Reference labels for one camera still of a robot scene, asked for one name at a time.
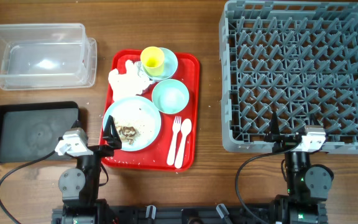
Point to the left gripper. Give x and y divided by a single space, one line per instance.
111 139

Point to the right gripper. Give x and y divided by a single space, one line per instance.
273 134

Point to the food scraps and rice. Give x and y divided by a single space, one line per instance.
134 132

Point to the light blue plate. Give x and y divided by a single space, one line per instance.
135 108

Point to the white napkin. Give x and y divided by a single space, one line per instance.
134 82

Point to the mint green bowl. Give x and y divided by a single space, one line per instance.
170 96

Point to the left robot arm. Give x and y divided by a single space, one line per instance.
80 185

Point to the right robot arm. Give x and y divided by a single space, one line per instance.
308 185

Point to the grey dishwasher rack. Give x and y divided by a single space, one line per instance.
295 59

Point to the black food waste tray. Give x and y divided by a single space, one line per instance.
31 131

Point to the clear plastic waste bin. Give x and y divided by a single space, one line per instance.
46 56

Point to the red serving tray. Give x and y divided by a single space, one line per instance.
154 157

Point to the white plastic fork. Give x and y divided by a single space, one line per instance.
172 149

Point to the white plastic spoon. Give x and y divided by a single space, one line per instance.
185 130

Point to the yellow plastic cup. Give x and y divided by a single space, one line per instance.
152 59

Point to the light blue small bowl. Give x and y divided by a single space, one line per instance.
170 66

